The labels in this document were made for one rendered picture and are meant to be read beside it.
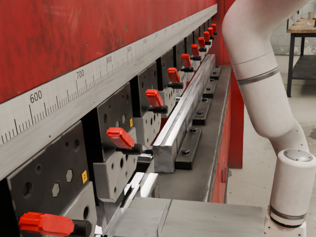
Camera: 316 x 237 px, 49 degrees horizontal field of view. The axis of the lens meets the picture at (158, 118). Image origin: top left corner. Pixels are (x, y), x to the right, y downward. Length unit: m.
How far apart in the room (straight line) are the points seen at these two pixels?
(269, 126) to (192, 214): 0.24
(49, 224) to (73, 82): 0.18
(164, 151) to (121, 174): 0.50
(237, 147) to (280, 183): 2.12
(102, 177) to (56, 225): 0.21
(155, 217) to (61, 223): 0.38
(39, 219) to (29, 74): 0.13
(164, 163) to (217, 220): 0.45
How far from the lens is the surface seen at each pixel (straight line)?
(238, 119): 2.85
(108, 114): 0.53
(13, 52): 0.34
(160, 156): 1.09
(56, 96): 0.40
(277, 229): 0.90
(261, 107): 0.76
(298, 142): 0.90
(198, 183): 1.05
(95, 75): 0.49
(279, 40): 8.24
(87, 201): 0.47
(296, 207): 0.85
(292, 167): 0.80
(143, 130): 0.70
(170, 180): 1.07
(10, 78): 0.33
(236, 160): 2.99
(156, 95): 0.65
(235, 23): 0.74
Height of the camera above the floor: 1.40
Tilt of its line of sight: 19 degrees down
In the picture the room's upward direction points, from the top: 3 degrees counter-clockwise
